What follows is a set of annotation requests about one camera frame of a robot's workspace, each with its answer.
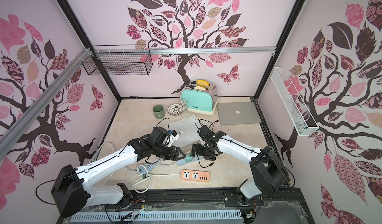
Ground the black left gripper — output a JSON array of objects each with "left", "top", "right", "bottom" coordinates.
[{"left": 152, "top": 144, "right": 186, "bottom": 161}]

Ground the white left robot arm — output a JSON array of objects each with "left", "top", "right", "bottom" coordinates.
[{"left": 51, "top": 127, "right": 185, "bottom": 218}]

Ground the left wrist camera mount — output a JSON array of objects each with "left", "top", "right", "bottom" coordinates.
[{"left": 169, "top": 130, "right": 180, "bottom": 141}]

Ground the yellow bread slice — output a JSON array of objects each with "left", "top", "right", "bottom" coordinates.
[{"left": 196, "top": 80, "right": 210, "bottom": 87}]

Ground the white perforated cable duct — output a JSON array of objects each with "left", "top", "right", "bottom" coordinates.
[{"left": 69, "top": 210, "right": 242, "bottom": 224}]

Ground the black wire wall basket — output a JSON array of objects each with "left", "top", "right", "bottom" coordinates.
[{"left": 82, "top": 45, "right": 153, "bottom": 76}]

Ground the silver grey laptop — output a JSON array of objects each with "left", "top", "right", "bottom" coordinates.
[{"left": 217, "top": 102, "right": 261, "bottom": 125}]

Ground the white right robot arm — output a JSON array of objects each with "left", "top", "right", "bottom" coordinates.
[{"left": 192, "top": 125, "right": 288, "bottom": 202}]

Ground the white wire wall basket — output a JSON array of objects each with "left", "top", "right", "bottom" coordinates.
[{"left": 271, "top": 67, "right": 319, "bottom": 136}]

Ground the white laptop with sticker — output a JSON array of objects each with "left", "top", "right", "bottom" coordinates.
[{"left": 158, "top": 115, "right": 201, "bottom": 150}]

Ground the grey power strip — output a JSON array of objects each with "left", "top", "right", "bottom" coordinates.
[{"left": 176, "top": 154, "right": 198, "bottom": 166}]

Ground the mint green toaster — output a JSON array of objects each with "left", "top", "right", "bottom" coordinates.
[{"left": 181, "top": 80, "right": 218, "bottom": 115}]

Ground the orange power strip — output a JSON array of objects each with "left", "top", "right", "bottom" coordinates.
[{"left": 180, "top": 169, "right": 210, "bottom": 183}]

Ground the mint green charger plug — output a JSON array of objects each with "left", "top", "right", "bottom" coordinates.
[{"left": 185, "top": 154, "right": 194, "bottom": 162}]

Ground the white orange strip cord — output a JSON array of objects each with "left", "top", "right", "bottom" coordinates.
[{"left": 128, "top": 172, "right": 182, "bottom": 193}]

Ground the green ceramic mug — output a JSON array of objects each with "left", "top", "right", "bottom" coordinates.
[{"left": 153, "top": 105, "right": 165, "bottom": 119}]

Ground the white patterned small bowl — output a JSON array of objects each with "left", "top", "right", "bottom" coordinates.
[{"left": 168, "top": 104, "right": 183, "bottom": 116}]

